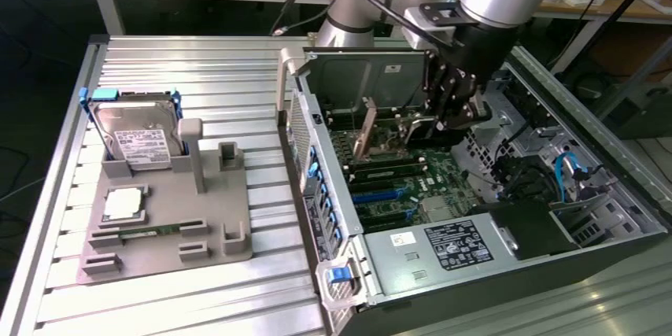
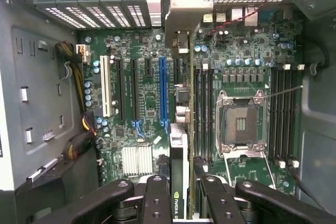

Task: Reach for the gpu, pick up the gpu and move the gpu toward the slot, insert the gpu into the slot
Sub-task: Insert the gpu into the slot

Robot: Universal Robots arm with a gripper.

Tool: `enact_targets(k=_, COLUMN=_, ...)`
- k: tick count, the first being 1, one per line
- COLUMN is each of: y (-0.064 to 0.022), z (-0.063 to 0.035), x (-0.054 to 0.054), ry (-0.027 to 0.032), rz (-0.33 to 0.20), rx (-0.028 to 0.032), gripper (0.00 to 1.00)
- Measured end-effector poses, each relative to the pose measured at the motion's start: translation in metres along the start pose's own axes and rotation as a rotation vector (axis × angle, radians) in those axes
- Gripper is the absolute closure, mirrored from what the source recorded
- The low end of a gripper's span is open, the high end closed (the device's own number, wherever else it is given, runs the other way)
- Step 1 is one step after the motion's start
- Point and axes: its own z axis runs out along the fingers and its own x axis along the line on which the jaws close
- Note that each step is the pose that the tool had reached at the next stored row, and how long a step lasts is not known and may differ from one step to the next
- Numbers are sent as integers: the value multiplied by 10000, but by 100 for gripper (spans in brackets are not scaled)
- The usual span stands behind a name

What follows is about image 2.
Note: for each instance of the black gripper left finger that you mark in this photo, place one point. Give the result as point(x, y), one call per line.
point(105, 200)

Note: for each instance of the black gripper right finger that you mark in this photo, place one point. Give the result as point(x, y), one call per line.
point(218, 203)

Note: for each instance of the black RAM slot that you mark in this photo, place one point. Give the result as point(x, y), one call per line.
point(210, 113)
point(204, 113)
point(287, 113)
point(280, 113)
point(273, 113)
point(197, 113)

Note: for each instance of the long black expansion slot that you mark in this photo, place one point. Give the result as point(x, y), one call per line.
point(135, 90)
point(121, 90)

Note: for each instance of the white expansion slot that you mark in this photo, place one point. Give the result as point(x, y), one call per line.
point(106, 87)

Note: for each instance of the blue expansion slot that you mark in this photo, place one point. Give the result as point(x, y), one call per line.
point(163, 90)

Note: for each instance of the short black expansion slot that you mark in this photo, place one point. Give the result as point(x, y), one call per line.
point(148, 66)

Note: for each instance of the perforated metal slot cover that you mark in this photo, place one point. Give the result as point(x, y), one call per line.
point(118, 16)
point(101, 16)
point(136, 15)
point(82, 16)
point(64, 18)

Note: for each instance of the silver finned heatsink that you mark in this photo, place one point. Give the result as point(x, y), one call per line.
point(137, 160)

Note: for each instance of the black box inside case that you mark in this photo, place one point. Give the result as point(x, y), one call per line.
point(52, 182)

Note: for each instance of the CPU socket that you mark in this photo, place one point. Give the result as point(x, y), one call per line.
point(241, 121)

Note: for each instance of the green motherboard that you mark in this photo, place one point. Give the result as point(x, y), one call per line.
point(149, 98)

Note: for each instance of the thin metal locking lever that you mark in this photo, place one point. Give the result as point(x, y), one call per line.
point(283, 92)

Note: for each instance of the grey PC case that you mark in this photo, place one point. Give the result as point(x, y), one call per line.
point(39, 77)

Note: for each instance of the white power connector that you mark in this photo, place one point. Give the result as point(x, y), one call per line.
point(83, 53)

